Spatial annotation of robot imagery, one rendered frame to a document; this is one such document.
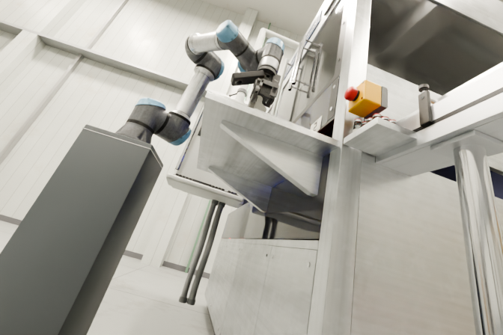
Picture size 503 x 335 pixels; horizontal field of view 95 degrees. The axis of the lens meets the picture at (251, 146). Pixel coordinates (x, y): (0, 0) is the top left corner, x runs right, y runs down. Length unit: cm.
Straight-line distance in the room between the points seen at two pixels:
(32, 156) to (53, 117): 82
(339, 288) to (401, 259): 19
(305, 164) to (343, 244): 25
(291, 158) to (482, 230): 43
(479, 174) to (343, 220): 27
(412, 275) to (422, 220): 15
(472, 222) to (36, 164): 561
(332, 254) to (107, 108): 536
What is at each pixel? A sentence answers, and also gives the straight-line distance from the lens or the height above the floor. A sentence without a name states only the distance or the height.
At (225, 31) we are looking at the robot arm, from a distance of 90.
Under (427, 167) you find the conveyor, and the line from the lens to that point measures 76.
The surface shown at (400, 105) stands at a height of 109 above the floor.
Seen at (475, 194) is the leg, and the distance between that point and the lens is 60.
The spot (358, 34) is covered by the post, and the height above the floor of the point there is 134.
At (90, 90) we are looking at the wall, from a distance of 599.
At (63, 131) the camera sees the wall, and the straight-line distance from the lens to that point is 569.
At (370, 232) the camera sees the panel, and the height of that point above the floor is 65.
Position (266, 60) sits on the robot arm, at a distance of 87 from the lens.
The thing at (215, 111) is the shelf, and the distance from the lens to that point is 68.
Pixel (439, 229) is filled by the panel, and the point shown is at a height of 71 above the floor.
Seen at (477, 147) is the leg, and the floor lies 82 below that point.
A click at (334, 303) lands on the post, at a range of 62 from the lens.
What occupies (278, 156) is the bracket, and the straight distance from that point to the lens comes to 70.
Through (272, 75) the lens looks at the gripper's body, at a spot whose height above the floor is 110.
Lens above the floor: 52
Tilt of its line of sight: 25 degrees up
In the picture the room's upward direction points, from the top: 16 degrees clockwise
